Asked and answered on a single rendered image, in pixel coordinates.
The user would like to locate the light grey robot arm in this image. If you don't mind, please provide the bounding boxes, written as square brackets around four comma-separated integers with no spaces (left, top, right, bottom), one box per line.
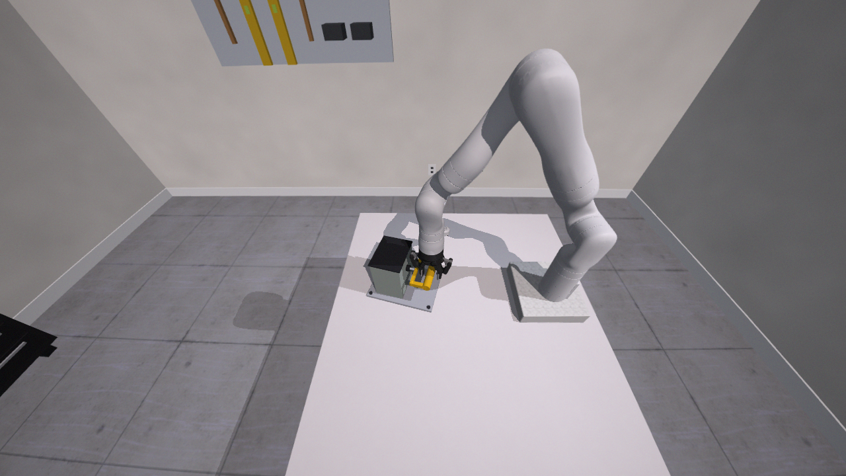
[415,48,617,302]

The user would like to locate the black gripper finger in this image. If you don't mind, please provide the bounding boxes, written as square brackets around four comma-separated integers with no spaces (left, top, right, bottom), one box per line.
[432,258,453,280]
[409,251,427,276]

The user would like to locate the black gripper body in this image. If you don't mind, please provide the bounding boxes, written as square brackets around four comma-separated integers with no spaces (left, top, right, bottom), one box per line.
[418,247,445,266]

